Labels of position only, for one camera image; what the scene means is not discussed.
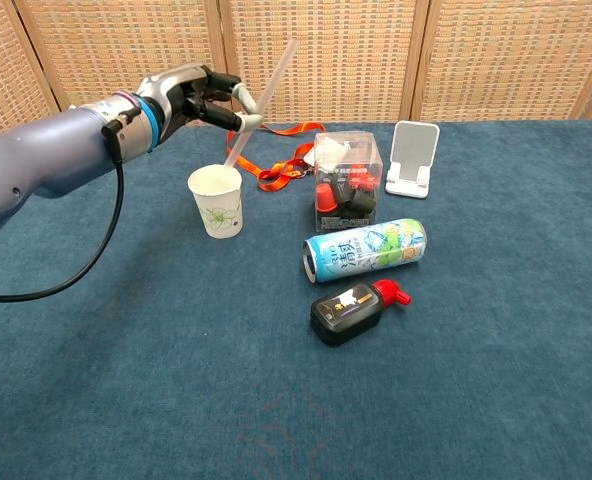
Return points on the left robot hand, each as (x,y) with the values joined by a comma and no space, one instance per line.
(186,97)

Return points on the transparent plastic straw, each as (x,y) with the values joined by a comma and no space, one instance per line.
(261,107)

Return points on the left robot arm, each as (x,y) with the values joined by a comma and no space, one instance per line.
(51,150)

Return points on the white paper cup green flower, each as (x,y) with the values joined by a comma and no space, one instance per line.
(218,205)

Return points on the clear plastic box with toys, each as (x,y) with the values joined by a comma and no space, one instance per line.
(346,180)

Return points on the woven rattan folding screen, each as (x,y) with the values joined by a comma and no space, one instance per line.
(376,57)

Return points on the white phone stand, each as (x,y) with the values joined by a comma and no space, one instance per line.
(412,160)

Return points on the light blue drink can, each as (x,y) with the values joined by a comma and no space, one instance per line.
(366,249)

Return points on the black ink bottle red cap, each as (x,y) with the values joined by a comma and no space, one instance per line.
(348,310)

